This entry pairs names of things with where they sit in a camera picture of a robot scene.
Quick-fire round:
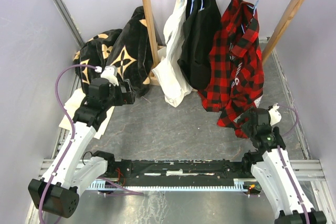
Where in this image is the red black plaid shirt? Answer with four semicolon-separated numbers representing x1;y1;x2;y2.
198;0;265;138

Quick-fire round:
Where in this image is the light blue hanger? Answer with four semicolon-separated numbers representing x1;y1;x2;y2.
241;0;260;33

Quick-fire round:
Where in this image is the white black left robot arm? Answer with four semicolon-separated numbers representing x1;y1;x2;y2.
28;78;135;218

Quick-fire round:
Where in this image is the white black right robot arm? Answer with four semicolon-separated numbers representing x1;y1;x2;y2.
237;106;327;223

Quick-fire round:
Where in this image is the white hanging shirt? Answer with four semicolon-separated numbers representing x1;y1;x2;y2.
152;0;192;107

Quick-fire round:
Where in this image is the black beige patterned blanket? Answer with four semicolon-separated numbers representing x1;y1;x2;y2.
73;6;153;97

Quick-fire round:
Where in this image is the folded white cloth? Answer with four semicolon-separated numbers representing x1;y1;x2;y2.
58;87;118;140

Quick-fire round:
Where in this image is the black hanging garment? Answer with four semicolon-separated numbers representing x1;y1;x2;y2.
177;0;221;90

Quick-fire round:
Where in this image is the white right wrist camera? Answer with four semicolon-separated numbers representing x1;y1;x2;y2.
268;103;282;126

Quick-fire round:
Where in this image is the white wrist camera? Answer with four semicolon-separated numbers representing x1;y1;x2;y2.
95;66;119;86
268;103;282;126

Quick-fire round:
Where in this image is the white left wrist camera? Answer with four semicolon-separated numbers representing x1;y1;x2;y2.
95;66;119;86

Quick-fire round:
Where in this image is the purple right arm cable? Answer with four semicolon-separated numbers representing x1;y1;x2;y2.
278;105;300;137

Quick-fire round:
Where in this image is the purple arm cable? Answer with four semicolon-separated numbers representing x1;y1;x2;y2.
38;64;99;224
278;105;300;137

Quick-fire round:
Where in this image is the white slotted cable duct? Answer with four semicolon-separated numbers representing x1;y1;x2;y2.
86;178;263;190

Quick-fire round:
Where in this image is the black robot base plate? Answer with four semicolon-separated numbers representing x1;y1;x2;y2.
103;159;253;184

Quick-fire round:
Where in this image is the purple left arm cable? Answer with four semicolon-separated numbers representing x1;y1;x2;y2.
38;64;99;224

